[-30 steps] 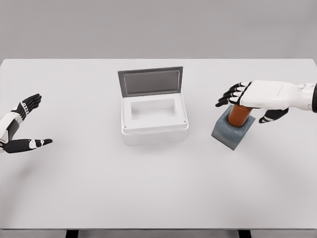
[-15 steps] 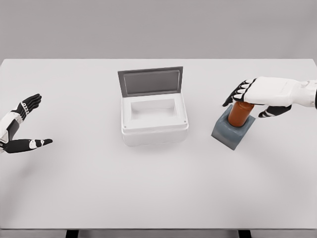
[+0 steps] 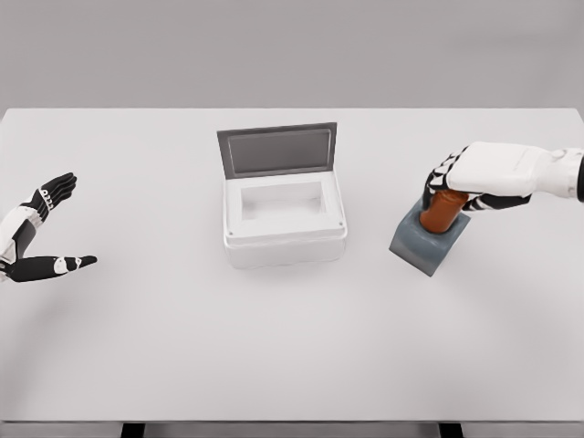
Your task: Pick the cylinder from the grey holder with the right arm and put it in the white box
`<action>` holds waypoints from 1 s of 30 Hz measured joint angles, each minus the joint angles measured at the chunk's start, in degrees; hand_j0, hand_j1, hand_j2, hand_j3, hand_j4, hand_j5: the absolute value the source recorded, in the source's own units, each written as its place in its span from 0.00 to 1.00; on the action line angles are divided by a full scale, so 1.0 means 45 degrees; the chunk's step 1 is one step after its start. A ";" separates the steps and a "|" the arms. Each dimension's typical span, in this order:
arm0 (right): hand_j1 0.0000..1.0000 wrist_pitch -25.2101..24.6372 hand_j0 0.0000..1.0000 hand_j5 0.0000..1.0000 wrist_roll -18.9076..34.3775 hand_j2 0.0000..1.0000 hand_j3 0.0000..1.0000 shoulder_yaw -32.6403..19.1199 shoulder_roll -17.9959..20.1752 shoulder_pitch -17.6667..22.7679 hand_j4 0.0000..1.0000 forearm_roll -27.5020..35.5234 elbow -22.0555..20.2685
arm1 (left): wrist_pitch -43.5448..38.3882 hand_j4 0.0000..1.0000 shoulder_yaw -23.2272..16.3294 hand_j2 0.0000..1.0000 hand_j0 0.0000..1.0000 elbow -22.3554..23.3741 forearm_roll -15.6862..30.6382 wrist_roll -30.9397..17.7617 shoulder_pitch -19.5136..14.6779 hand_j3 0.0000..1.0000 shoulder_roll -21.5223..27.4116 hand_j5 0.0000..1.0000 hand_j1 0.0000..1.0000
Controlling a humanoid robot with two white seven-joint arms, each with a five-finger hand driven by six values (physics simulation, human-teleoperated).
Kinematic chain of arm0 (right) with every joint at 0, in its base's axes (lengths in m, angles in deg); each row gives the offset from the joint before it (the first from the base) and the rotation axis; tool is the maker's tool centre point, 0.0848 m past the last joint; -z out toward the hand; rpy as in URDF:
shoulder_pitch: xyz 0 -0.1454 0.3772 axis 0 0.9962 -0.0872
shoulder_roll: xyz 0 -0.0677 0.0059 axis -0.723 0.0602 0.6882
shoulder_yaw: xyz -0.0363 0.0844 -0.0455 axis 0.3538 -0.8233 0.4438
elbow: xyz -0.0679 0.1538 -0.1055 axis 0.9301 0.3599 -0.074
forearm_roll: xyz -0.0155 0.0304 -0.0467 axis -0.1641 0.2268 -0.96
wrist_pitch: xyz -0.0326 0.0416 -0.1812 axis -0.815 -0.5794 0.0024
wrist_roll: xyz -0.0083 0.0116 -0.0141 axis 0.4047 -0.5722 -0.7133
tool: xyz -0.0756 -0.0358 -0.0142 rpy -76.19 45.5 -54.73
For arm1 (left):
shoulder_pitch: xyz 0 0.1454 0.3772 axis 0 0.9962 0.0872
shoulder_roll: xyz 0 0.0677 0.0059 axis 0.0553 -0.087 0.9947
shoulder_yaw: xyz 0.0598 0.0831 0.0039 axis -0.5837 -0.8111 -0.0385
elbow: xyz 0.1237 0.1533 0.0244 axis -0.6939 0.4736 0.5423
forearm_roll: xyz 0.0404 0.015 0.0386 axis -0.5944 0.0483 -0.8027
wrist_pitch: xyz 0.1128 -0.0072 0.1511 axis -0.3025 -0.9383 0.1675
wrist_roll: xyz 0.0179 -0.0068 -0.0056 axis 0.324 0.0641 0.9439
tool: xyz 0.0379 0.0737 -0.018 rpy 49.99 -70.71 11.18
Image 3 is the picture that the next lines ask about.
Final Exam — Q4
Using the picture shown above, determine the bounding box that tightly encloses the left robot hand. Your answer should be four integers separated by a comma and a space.
0, 172, 99, 285

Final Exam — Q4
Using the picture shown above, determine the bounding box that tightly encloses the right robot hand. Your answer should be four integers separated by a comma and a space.
420, 141, 548, 214

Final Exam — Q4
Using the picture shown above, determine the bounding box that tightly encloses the grey block holder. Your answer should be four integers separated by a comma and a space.
388, 199, 473, 277

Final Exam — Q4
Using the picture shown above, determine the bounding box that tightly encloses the grey hinged box lid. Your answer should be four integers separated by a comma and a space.
215, 120, 339, 183

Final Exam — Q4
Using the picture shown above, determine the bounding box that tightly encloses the brown cylindrical bottle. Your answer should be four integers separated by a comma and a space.
419, 188, 471, 235

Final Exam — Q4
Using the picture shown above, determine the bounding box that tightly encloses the white open box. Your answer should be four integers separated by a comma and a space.
222, 174, 350, 271

